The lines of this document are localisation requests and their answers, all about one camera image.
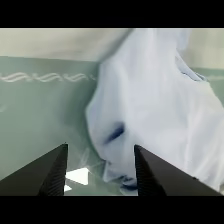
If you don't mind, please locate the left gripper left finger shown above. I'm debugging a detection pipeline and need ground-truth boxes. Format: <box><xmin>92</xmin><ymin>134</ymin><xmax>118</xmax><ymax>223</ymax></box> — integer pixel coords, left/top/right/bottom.
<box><xmin>0</xmin><ymin>142</ymin><xmax>69</xmax><ymax>197</ymax></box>

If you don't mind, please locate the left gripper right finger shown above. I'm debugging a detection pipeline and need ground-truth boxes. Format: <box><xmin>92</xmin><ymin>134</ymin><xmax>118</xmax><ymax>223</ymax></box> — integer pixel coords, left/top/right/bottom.
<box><xmin>133</xmin><ymin>144</ymin><xmax>223</xmax><ymax>197</ymax></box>

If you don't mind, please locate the light blue shirt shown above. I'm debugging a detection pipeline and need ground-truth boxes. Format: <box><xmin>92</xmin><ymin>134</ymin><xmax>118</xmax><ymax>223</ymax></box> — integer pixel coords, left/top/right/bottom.
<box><xmin>84</xmin><ymin>28</ymin><xmax>224</xmax><ymax>197</ymax></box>

